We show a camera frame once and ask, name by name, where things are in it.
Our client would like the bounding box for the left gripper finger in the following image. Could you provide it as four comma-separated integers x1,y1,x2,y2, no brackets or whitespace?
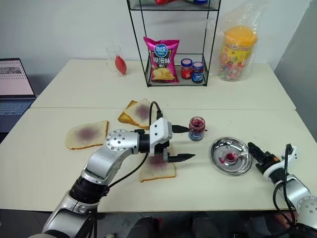
166,153,197,164
171,125,190,135

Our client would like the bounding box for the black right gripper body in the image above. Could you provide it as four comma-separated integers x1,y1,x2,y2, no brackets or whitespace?
256,151,282,172

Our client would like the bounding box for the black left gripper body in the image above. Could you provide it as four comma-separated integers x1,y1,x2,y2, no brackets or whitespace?
154,140,172,162

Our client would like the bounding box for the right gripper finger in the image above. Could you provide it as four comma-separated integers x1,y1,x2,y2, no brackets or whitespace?
250,149,264,167
247,142,267,158

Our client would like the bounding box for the clear plastic spoon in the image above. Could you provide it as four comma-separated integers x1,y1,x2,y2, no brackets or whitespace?
231,151,251,160

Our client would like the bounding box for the open glass jam jar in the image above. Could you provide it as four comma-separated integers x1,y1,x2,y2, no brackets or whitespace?
188,116,207,142

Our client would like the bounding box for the jam-stained bread slice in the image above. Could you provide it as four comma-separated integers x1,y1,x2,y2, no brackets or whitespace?
139,144,177,183
65,120,110,150
123,98,159,129

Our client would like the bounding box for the blue-label jam jar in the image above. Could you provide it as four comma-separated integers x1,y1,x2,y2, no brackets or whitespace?
191,61,205,85

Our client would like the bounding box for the red-label jam jar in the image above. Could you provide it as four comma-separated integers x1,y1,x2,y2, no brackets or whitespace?
180,58,194,80

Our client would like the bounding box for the round steel plate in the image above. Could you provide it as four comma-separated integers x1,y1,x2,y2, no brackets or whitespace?
210,136,254,177

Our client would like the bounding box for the pink potato chips bag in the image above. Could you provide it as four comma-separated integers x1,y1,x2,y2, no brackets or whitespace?
143,36,180,84

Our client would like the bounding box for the red object in glass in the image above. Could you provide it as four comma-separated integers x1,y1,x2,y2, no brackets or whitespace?
114,55,129,75

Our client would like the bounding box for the orange-lid candy jar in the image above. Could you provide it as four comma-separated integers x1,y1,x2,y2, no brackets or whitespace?
218,25,259,82

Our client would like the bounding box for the clear drinking glass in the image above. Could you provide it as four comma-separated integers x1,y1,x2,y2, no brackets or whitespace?
106,45,130,78

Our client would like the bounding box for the candy jar in plastic bag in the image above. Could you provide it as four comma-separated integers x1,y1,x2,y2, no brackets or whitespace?
210,3,264,83

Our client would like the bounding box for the open laptop computer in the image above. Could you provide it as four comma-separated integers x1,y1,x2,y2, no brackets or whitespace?
0,58,38,123

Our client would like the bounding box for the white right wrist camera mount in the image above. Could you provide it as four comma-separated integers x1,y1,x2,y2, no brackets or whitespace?
262,143,298,181

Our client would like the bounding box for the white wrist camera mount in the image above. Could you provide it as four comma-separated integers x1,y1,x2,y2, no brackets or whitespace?
262,143,298,181
149,117,173,157

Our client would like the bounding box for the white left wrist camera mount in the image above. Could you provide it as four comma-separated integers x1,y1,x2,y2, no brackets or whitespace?
149,117,173,157

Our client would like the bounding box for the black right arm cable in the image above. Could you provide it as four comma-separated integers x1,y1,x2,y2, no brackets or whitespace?
273,143,298,225

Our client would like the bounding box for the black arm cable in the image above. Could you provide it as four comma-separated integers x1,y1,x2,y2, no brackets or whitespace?
273,143,298,225
106,101,164,189

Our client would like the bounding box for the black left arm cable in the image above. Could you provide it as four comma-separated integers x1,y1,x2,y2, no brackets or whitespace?
106,101,164,189

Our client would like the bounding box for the black wire shelf rack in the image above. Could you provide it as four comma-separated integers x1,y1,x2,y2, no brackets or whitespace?
126,0,221,88

